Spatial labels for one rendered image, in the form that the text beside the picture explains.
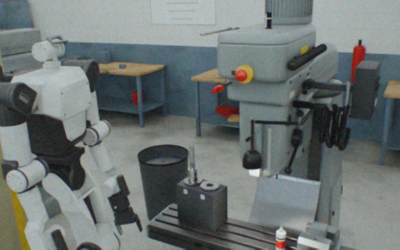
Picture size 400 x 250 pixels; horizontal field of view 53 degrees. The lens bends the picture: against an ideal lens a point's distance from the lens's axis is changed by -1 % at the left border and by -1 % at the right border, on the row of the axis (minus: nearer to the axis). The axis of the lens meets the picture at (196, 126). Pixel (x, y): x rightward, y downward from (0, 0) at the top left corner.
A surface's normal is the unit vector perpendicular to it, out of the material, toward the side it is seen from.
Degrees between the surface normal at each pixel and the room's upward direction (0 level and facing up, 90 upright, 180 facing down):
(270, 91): 90
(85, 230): 90
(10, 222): 90
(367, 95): 90
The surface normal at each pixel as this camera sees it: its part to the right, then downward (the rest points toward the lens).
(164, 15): -0.48, 0.29
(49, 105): 0.46, 0.18
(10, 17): 0.87, 0.13
